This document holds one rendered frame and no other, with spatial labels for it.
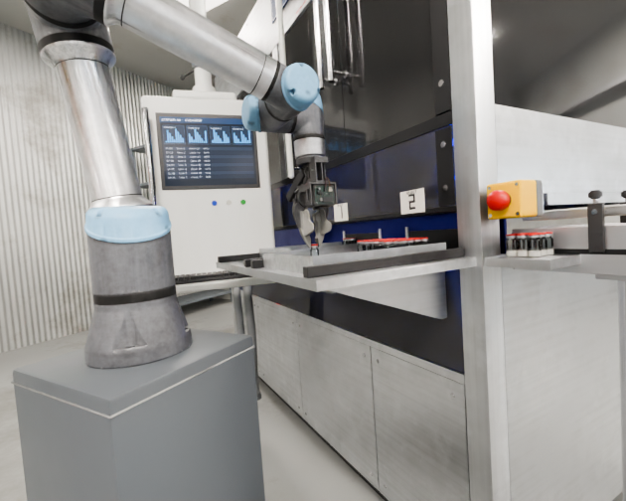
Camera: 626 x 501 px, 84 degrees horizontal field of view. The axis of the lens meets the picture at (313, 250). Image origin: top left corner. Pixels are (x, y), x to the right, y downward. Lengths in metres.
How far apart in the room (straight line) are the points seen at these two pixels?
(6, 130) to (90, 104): 4.05
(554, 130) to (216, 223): 1.20
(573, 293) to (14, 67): 4.98
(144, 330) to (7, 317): 4.08
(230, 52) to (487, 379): 0.82
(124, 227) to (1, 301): 4.05
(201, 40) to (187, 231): 0.98
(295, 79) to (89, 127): 0.37
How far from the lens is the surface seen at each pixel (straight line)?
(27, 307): 4.66
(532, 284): 0.99
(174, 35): 0.69
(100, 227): 0.57
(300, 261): 0.67
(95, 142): 0.73
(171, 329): 0.58
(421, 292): 0.84
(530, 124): 1.02
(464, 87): 0.89
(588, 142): 1.26
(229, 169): 1.57
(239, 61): 0.69
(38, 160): 4.81
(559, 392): 1.16
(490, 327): 0.87
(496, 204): 0.76
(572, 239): 0.86
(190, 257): 1.54
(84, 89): 0.76
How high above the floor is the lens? 0.96
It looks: 3 degrees down
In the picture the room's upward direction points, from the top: 4 degrees counter-clockwise
